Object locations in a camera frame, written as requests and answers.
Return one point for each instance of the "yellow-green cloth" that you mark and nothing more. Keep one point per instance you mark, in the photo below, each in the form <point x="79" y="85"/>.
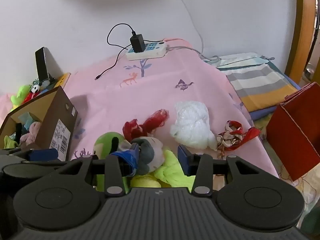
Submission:
<point x="170" y="167"/>

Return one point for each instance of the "brown cardboard box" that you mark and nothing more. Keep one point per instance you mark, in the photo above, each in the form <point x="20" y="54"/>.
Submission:
<point x="60" y="110"/>

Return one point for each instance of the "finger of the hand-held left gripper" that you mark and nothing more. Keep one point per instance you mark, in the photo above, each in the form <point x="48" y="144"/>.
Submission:
<point x="42" y="154"/>

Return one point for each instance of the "wooden door frame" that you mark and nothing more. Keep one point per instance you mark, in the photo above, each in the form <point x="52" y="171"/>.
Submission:
<point x="302" y="25"/>

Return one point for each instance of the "white fluffy plush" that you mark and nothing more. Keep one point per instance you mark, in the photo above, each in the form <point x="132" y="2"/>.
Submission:
<point x="192" y="125"/>

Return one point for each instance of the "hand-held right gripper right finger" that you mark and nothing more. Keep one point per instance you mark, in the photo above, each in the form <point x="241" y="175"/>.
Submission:
<point x="183" y="158"/>

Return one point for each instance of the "teal cloth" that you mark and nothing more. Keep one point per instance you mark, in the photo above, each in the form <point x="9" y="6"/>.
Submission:
<point x="27" y="118"/>

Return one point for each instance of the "striped folded blanket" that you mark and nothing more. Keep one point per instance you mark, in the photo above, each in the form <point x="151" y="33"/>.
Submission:
<point x="260" y="85"/>

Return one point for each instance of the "red box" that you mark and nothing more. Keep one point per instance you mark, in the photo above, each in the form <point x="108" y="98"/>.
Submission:
<point x="295" y="137"/>

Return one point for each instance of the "panda plush toy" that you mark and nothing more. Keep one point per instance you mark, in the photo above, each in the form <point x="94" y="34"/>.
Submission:
<point x="36" y="88"/>

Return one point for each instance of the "black cloth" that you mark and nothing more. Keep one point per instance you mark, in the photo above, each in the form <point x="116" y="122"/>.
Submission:
<point x="18" y="131"/>

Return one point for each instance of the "black smartphone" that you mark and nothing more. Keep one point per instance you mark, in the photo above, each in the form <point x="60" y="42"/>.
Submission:
<point x="42" y="62"/>

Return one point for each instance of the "black charger plug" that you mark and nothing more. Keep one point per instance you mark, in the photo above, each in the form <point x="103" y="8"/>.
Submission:
<point x="137" y="43"/>

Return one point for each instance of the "white power strip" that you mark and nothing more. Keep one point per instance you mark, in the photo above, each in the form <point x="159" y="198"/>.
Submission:
<point x="155" y="50"/>

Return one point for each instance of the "pale pink grey plush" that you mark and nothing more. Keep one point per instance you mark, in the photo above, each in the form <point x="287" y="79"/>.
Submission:
<point x="152" y="155"/>

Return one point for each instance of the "green yellow plush toy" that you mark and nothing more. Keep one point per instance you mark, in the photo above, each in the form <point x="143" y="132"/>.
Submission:
<point x="21" y="95"/>

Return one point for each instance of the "pink plush bunny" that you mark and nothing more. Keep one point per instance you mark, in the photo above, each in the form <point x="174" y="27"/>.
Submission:
<point x="32" y="131"/>

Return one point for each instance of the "red plush toy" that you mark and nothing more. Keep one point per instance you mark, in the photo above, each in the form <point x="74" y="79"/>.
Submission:
<point x="31" y="97"/>

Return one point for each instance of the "pink printed bedsheet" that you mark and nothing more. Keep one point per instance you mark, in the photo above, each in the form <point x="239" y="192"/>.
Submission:
<point x="155" y="87"/>

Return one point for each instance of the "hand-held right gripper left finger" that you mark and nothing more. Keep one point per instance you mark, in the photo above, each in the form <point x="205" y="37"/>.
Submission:
<point x="135" y="153"/>

